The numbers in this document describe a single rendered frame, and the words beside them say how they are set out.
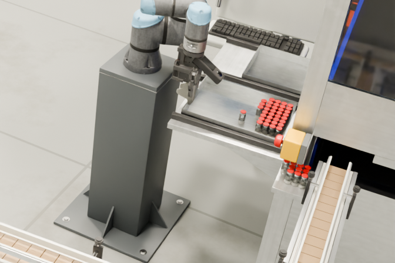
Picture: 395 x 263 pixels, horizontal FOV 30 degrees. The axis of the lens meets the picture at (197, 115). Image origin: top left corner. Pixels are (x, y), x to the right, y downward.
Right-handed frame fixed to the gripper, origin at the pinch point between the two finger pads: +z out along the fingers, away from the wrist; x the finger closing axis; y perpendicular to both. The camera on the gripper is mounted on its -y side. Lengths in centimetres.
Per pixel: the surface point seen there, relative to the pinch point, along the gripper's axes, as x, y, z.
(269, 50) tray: -53, -14, 2
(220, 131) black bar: 8.4, -13.4, 2.3
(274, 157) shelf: 11.3, -32.9, 3.8
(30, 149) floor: -54, 90, 91
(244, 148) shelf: 11.3, -22.7, 4.1
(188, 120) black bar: 8.3, -2.2, 2.0
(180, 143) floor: -97, 27, 92
